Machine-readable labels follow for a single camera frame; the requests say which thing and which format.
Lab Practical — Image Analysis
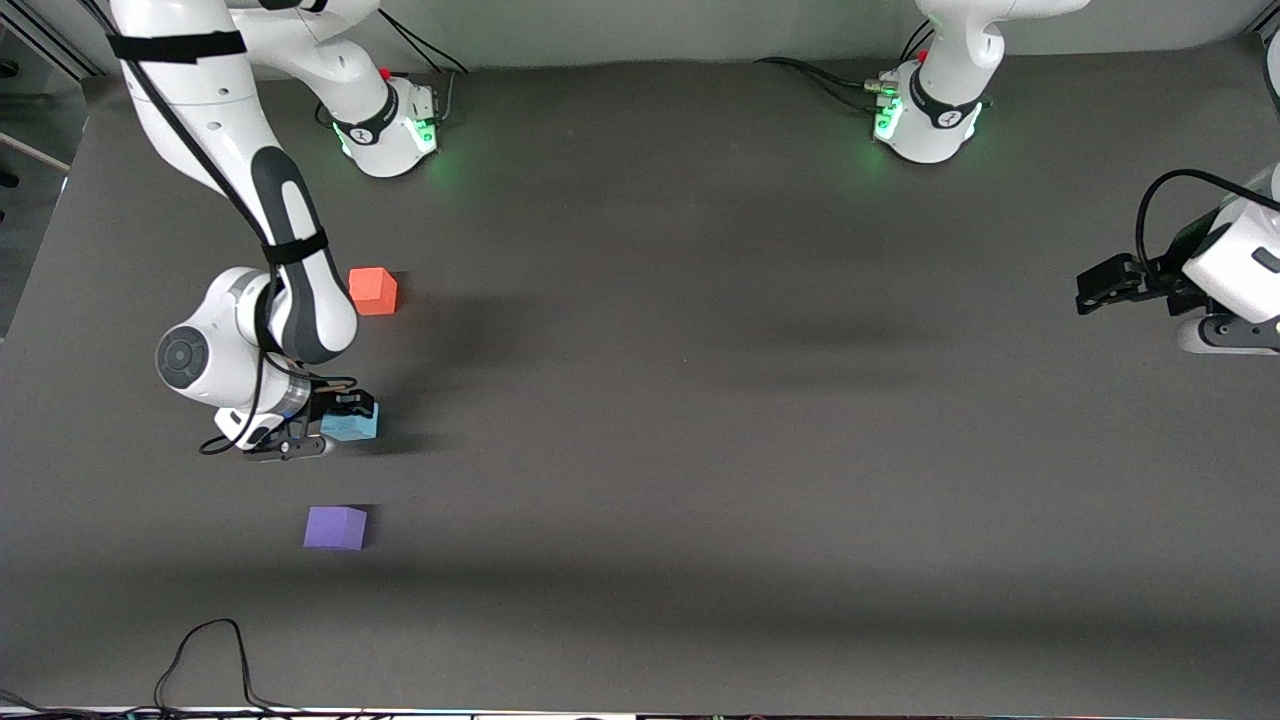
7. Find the black cable at arm base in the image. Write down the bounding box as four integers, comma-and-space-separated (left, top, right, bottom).
754, 55, 893, 112
384, 10, 472, 77

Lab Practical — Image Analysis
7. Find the thin black looped cable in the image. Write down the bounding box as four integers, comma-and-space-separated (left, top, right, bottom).
154, 618, 306, 717

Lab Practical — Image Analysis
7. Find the light blue foam block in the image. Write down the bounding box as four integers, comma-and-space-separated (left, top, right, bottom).
320, 400, 380, 444

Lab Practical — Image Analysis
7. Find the purple foam block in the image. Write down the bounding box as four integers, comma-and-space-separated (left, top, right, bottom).
303, 505, 369, 552

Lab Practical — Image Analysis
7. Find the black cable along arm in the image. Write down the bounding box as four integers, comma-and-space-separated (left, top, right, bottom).
1134, 167, 1280, 267
118, 40, 358, 458

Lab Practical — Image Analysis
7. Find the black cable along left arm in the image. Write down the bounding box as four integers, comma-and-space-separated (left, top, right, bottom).
1134, 167, 1280, 267

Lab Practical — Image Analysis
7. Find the orange foam block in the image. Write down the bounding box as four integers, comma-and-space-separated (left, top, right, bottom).
348, 267, 399, 317

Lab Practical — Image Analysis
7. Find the black cable at right arm base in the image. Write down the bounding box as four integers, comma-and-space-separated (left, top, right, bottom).
384, 10, 472, 77

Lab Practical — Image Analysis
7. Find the black metal frame rail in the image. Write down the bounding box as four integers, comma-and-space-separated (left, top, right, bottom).
0, 12, 103, 83

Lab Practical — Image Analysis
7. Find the black cable at left arm base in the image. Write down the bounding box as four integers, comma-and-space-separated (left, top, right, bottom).
754, 55, 893, 112

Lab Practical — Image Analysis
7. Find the black cable along right arm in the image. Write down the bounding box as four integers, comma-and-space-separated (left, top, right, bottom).
118, 40, 358, 458

